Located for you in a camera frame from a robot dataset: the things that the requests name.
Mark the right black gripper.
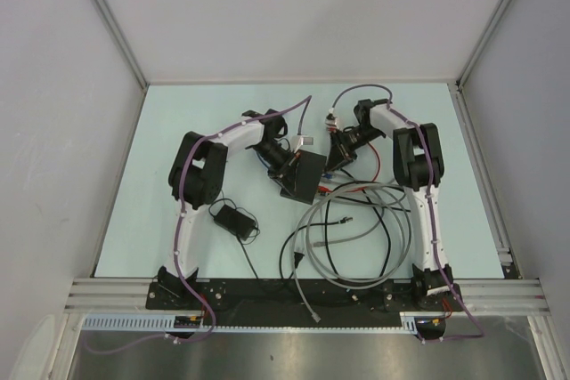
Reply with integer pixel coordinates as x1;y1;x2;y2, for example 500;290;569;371
326;126;385;174

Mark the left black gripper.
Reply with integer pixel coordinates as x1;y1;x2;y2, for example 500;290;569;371
251;141;301;197

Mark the black network switch box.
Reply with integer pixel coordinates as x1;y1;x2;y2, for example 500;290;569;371
280;150;327;205

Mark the red ethernet cable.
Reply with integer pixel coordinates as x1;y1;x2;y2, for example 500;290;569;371
316;142;382;197

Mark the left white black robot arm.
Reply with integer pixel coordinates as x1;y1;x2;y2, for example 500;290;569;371
158;109;299;309

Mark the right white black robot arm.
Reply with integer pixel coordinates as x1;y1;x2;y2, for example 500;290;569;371
325;99;459;310

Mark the black power adapter brick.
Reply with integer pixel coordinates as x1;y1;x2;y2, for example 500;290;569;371
214;205;257;240

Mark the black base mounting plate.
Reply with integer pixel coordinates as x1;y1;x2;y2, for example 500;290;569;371
145;274;463;331

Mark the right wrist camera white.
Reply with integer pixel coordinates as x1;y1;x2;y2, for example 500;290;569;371
324;108;340;133

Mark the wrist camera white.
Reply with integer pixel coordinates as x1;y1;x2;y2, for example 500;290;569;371
290;134;314;152
324;108;340;133

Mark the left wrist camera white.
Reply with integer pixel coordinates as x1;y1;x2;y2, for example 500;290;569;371
290;134;314;152

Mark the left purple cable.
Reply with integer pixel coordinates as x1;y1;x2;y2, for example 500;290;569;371
82;94;313;353

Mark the purple cable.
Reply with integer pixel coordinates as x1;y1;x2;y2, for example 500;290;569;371
328;84;485;342
82;94;313;353

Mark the black power cable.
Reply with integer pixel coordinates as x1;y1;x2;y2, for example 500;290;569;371
208;170;411;292

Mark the grey ethernet cable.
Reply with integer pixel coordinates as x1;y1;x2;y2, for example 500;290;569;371
291;182;413;323

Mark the slotted cable duct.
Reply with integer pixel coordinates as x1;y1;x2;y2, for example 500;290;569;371
82;313;417;335

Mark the aluminium frame rail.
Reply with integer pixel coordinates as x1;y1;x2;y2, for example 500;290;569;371
66;278;550;316

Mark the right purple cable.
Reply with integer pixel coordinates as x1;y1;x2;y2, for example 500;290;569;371
328;84;485;342

